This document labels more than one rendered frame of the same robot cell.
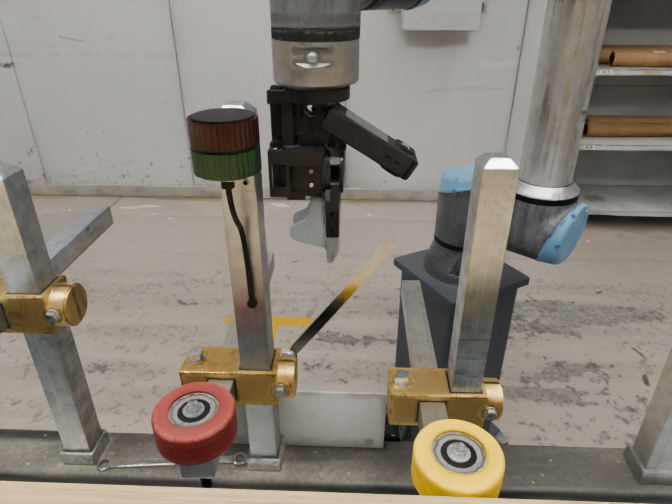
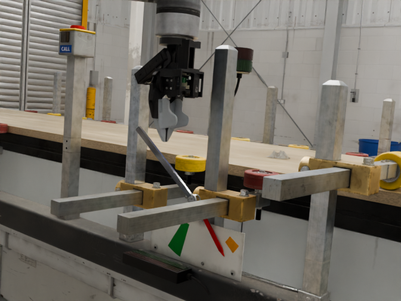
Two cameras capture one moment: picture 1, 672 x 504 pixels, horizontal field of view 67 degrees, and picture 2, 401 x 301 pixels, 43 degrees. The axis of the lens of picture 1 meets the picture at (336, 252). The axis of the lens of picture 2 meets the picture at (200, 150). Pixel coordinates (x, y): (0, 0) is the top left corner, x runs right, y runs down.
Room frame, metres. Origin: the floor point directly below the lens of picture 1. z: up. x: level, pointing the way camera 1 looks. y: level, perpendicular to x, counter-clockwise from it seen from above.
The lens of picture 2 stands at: (1.36, 0.71, 1.06)
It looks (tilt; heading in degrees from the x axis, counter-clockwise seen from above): 6 degrees down; 217
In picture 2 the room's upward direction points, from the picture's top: 4 degrees clockwise
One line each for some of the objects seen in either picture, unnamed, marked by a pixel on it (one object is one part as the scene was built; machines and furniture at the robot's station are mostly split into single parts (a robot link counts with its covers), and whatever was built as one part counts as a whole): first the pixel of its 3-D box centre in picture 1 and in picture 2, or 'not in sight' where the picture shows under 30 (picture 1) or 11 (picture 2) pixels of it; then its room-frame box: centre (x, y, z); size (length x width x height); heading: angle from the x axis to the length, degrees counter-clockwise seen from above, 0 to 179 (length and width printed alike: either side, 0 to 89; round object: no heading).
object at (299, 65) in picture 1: (315, 63); (178, 28); (0.56, 0.02, 1.20); 0.10 x 0.09 x 0.05; 178
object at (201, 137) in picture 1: (223, 129); (239, 54); (0.44, 0.10, 1.16); 0.06 x 0.06 x 0.02
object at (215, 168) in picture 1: (226, 157); (238, 65); (0.44, 0.10, 1.14); 0.06 x 0.06 x 0.02
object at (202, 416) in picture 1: (200, 446); (259, 194); (0.37, 0.14, 0.85); 0.08 x 0.08 x 0.11
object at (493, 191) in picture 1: (467, 353); (135, 164); (0.47, -0.16, 0.89); 0.04 x 0.04 x 0.48; 88
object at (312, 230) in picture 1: (314, 233); (177, 120); (0.54, 0.03, 1.01); 0.06 x 0.03 x 0.09; 88
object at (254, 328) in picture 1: (253, 315); (217, 159); (0.48, 0.09, 0.94); 0.04 x 0.04 x 0.48; 88
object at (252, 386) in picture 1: (240, 376); (223, 202); (0.48, 0.12, 0.85); 0.14 x 0.06 x 0.05; 88
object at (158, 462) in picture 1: (172, 462); (261, 279); (0.47, 0.22, 0.70); 0.20 x 0.02 x 0.01; 93
